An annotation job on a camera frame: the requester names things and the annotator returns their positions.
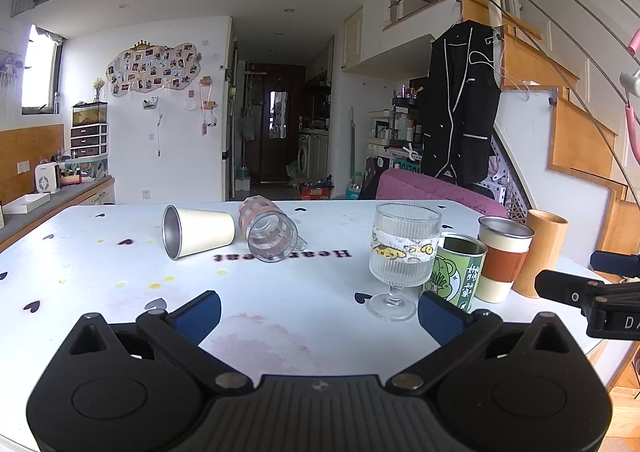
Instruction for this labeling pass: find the white desktop appliance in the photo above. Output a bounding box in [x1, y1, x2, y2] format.
[33, 162, 61, 194]

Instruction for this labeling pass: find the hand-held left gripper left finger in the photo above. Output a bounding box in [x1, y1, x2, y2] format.
[67, 290, 254, 392]

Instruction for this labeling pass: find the window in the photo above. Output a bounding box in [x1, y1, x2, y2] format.
[20, 24, 64, 116]

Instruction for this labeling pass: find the cream cup with brown sleeve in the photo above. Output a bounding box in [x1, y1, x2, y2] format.
[473, 215, 536, 304]

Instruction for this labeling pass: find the black jacket with white trim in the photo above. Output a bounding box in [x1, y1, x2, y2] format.
[418, 20, 501, 187]

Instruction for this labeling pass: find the pink hoop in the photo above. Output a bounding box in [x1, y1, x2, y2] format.
[623, 29, 640, 159]

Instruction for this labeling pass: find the cloud-shaped photo board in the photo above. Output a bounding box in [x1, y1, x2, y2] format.
[106, 39, 202, 98]

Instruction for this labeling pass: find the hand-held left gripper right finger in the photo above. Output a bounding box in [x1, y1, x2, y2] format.
[387, 290, 576, 396]

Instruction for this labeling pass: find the storage rack with bottles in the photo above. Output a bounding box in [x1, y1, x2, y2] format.
[367, 82, 427, 155]

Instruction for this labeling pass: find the glass fish tank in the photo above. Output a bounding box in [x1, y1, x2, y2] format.
[72, 101, 109, 127]

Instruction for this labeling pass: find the pink checkered glass cup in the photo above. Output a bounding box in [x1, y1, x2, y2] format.
[237, 195, 309, 258]

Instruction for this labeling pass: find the red cardboard box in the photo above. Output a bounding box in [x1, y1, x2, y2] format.
[299, 183, 335, 201]

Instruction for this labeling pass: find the cream metal cup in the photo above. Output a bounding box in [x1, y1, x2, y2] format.
[161, 204, 236, 261]

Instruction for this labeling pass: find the dark wooden door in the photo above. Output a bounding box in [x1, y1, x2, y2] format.
[245, 62, 305, 183]

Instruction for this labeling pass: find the ribbed stemmed glass cup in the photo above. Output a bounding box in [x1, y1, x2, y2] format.
[367, 202, 442, 322]

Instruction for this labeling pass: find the hanging tote bag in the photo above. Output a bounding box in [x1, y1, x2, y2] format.
[239, 106, 257, 142]

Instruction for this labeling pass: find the washing machine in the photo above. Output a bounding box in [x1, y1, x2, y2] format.
[298, 132, 329, 184]

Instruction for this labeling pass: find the green printed tin cup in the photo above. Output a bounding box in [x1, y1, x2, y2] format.
[424, 233, 489, 314]

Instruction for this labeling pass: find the small plastic drawer unit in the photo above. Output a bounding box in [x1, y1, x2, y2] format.
[69, 123, 110, 159]

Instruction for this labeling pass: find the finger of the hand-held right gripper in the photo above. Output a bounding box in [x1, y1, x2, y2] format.
[590, 250, 640, 279]
[534, 270, 607, 306]

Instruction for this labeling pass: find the wooden staircase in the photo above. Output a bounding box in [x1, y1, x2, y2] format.
[460, 0, 640, 258]

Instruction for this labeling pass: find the bamboo cylinder cup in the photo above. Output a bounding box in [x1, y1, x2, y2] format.
[512, 209, 570, 299]

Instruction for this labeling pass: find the grey kitchen counter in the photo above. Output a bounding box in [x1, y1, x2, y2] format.
[0, 176, 116, 254]

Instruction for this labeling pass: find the white shallow box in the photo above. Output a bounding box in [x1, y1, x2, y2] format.
[0, 192, 52, 216]

